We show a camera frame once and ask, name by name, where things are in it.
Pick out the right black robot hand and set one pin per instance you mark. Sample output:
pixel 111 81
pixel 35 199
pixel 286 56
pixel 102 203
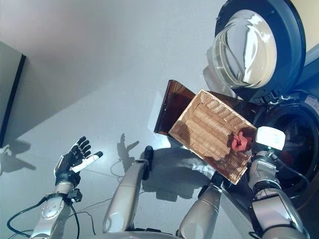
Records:
pixel 270 139

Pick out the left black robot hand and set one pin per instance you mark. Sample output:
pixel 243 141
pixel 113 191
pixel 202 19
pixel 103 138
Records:
pixel 66 165

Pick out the coral red cloth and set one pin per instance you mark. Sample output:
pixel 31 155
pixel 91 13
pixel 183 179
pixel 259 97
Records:
pixel 239 143

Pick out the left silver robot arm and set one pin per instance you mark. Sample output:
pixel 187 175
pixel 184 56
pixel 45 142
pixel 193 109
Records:
pixel 51 214

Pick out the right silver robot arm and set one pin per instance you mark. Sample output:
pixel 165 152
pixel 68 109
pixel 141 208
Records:
pixel 269 199

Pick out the dark grey washing machine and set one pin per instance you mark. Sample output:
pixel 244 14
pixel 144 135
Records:
pixel 301 124

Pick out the round glass washing machine door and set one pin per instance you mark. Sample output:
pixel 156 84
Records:
pixel 251 49

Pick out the white cylindrical device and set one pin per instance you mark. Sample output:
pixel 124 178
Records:
pixel 3 159

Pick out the rectangular wicker basket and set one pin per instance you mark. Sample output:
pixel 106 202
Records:
pixel 207 127

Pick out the left silver robot leg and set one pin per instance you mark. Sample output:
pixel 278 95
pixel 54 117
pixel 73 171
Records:
pixel 127 189

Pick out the silver robot leg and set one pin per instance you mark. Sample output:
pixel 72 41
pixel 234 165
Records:
pixel 127 189
pixel 202 214

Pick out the grey panel with black edge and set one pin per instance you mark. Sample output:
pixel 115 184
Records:
pixel 10 89

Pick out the right silver robot leg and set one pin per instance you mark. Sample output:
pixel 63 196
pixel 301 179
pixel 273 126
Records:
pixel 202 214

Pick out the brown translucent acrylic stool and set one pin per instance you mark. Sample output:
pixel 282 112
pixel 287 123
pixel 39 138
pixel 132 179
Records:
pixel 172 109

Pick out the silver robot torso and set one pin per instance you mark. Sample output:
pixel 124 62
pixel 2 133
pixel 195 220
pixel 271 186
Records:
pixel 149 235

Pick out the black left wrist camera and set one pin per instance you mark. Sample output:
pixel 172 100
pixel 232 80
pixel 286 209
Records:
pixel 75 195

